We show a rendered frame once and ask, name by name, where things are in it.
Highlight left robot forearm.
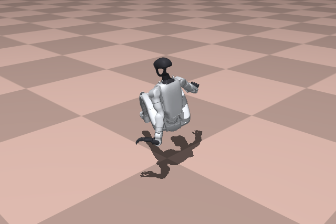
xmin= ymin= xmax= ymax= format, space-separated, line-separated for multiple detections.
xmin=154 ymin=114 xmax=164 ymax=146

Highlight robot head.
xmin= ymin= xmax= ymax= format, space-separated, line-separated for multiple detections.
xmin=153 ymin=58 xmax=175 ymax=84

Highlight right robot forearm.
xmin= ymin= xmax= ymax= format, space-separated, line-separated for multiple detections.
xmin=189 ymin=83 xmax=198 ymax=93

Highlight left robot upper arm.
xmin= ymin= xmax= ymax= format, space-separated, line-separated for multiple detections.
xmin=148 ymin=86 xmax=165 ymax=120

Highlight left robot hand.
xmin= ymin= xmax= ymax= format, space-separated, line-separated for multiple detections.
xmin=136 ymin=137 xmax=160 ymax=145

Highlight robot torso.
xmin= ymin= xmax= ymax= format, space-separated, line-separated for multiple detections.
xmin=154 ymin=76 xmax=183 ymax=132

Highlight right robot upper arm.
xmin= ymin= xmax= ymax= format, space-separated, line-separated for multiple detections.
xmin=175 ymin=76 xmax=194 ymax=93

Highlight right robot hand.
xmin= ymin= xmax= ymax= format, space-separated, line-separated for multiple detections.
xmin=191 ymin=82 xmax=199 ymax=88

